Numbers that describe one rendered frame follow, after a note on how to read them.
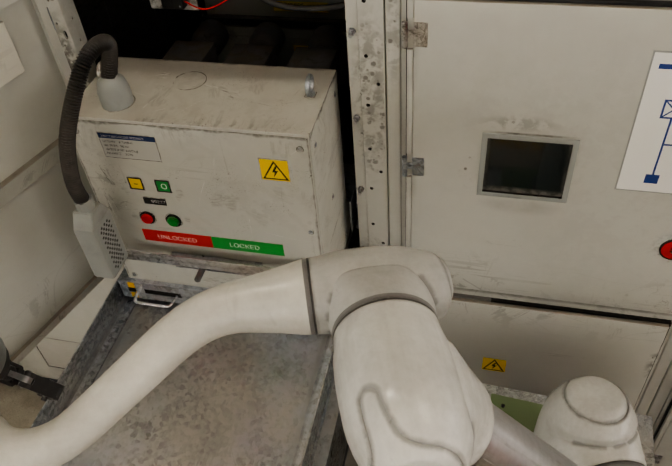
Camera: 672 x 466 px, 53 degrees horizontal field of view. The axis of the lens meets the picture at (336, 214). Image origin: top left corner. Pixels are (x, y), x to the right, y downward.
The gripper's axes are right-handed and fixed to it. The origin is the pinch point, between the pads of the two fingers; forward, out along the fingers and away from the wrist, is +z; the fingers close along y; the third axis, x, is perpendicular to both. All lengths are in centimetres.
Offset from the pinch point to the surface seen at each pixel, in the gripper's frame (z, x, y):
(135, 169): 2.0, -43.9, -1.3
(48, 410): 26.9, 3.4, -1.3
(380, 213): 15, -60, -52
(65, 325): 100, -21, 24
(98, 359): 36.2, -10.2, -4.0
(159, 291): 35.4, -29.4, -10.1
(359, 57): -19, -73, -35
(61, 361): 123, -12, 26
